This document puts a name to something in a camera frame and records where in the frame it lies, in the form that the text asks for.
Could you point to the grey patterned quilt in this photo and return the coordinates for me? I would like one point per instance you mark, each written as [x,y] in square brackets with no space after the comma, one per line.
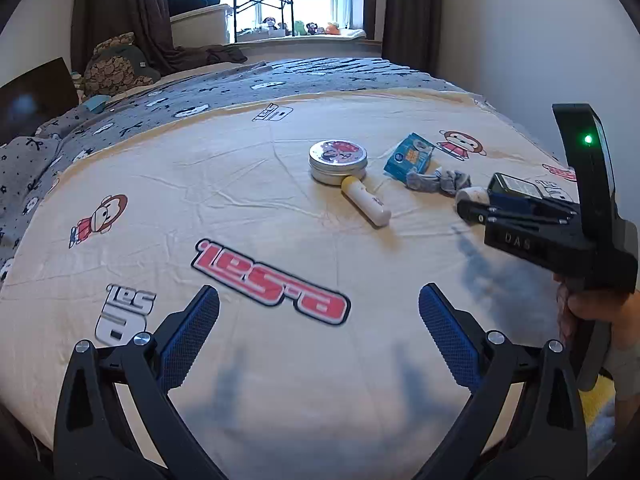
[31,165]

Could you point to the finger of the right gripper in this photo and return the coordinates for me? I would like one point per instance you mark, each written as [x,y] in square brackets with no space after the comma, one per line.
[480,214]
[533,206]

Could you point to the brown patterned pillow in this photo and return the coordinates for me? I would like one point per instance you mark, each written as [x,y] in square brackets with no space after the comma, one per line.
[116,66]

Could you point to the dark wooden headboard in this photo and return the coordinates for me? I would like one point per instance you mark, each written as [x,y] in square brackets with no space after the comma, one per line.
[29,100]

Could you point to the dark left curtain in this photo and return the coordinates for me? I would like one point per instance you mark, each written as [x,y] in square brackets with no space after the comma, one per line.
[95,21]

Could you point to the yellow fluffy rug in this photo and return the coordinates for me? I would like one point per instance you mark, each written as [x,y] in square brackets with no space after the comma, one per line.
[598,405]

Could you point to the blue snack packet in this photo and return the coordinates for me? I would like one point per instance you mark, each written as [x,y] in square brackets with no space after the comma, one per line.
[413,154]

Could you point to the grey sock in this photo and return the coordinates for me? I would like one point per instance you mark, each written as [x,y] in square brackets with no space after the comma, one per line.
[442,180]

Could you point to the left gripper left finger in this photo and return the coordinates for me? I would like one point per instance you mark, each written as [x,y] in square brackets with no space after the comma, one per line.
[92,437]

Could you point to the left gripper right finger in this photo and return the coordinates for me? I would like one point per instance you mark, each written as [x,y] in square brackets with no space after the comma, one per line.
[523,419]

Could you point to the window sill toys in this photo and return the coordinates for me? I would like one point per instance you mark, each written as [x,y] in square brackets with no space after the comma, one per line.
[300,29]

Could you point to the dark right curtain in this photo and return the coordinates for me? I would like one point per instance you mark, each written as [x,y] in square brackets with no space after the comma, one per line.
[410,31]

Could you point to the dark curtain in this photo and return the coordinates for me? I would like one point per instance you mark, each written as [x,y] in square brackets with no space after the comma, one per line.
[410,31]
[95,21]

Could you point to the white storage box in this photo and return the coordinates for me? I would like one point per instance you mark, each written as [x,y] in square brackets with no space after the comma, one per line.
[202,27]

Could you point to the person's right hand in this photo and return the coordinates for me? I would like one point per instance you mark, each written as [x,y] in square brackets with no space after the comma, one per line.
[621,311]

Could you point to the white yellow tube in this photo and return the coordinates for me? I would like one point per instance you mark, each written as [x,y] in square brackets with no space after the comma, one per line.
[373,208]

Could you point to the round silver tin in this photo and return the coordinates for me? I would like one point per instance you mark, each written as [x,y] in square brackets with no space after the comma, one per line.
[332,161]

